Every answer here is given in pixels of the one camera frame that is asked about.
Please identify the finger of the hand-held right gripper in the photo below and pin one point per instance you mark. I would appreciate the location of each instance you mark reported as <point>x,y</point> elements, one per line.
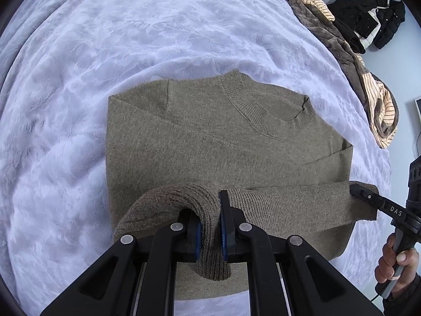
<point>368,198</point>

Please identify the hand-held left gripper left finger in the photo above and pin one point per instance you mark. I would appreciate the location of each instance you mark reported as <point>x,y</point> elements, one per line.
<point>184,237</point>

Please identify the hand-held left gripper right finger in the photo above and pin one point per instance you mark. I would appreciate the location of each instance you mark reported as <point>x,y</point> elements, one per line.
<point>230,237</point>

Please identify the olive knit sweater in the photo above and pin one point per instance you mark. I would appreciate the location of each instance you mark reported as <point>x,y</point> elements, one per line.
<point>213,144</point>

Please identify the person's right forearm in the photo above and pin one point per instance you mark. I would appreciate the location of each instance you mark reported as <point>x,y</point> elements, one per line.
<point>406,299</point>

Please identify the person's right hand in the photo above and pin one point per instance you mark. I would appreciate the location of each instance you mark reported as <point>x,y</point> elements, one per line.
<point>384,263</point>

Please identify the computer monitor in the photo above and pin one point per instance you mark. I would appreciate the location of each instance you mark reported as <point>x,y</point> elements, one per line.
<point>418,107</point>

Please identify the striped beige brown garment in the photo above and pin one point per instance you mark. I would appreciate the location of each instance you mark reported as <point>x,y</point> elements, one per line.
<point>342,49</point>

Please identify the black hanging jacket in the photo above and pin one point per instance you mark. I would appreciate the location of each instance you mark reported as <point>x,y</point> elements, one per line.
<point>391,23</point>

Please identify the lavender fleece blanket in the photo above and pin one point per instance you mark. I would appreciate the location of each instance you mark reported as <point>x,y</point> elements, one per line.
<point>98,39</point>

